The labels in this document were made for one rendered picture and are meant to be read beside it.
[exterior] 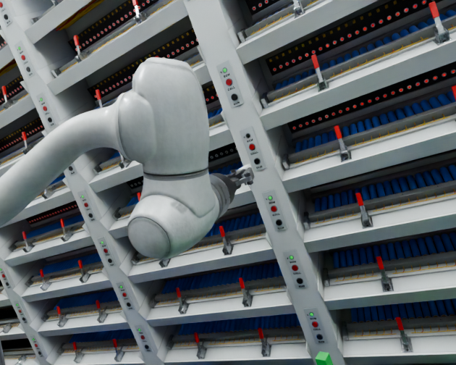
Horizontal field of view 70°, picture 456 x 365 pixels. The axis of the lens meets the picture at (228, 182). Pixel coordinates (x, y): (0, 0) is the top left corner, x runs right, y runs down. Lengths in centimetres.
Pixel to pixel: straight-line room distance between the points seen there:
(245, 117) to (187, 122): 48
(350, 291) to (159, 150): 76
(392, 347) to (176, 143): 90
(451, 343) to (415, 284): 19
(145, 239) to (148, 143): 13
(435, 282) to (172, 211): 76
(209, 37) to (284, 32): 20
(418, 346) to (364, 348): 15
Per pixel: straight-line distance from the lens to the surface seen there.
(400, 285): 104
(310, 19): 91
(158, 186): 48
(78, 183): 134
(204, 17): 99
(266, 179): 94
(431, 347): 115
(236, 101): 94
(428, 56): 89
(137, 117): 47
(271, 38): 92
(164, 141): 46
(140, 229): 47
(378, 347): 116
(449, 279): 104
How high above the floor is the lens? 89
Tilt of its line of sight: 7 degrees down
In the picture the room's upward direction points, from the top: 20 degrees counter-clockwise
